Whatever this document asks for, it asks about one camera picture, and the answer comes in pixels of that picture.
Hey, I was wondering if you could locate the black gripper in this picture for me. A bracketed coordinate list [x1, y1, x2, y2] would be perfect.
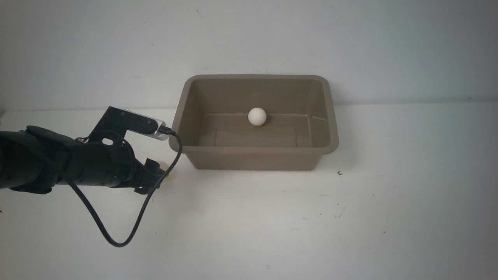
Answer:
[78, 137, 167, 194]

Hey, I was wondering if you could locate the white ping-pong ball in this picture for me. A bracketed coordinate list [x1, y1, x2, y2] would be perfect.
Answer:
[157, 161, 170, 176]
[248, 108, 267, 126]

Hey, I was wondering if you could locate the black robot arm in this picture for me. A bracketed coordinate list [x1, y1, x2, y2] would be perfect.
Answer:
[1, 126, 165, 194]

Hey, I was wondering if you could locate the tan plastic bin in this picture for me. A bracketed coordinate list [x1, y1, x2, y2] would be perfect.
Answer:
[172, 74, 339, 171]

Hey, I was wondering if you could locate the black and white wrist camera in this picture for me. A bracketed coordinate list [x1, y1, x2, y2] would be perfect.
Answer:
[88, 106, 173, 143]

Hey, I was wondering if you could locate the black camera cable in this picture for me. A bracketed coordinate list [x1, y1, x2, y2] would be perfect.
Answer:
[58, 130, 183, 248]

